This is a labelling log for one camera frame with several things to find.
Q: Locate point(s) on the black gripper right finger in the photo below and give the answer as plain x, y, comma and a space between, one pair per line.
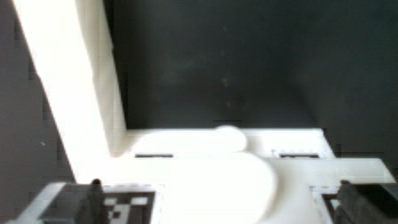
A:
368, 203

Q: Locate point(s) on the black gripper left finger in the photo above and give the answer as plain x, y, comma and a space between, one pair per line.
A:
77, 206

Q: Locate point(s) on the white drawer box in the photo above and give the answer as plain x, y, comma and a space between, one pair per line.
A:
233, 189
269, 142

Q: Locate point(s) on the white drawer box front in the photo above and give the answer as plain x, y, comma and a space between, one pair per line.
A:
269, 142

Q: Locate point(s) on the white U-shaped border wall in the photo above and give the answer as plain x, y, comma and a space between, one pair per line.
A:
70, 44

